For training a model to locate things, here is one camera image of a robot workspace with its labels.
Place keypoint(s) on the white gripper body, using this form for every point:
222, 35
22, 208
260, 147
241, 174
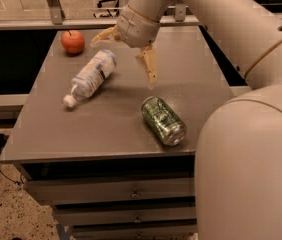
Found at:
137, 30

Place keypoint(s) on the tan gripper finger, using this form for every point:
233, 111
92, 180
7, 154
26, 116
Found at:
147, 62
108, 35

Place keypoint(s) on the clear plastic water bottle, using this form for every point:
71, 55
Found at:
91, 77

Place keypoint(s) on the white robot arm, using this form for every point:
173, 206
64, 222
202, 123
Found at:
238, 166

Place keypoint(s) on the red apple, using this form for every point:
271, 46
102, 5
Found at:
73, 41

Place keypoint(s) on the black office chair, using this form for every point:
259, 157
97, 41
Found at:
111, 9

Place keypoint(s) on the grey metal railing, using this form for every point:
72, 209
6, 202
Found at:
64, 20

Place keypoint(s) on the green soda can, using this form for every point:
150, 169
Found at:
163, 121

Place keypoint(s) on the grey drawer cabinet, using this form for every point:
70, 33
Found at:
107, 136

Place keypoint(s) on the top grey drawer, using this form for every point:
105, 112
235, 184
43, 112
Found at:
80, 191

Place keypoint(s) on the grey drawer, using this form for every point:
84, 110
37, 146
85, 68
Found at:
80, 191
126, 214
136, 232

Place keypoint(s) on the middle grey drawer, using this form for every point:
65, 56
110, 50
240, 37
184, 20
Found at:
126, 214

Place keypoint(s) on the bottom grey drawer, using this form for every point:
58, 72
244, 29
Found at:
136, 232

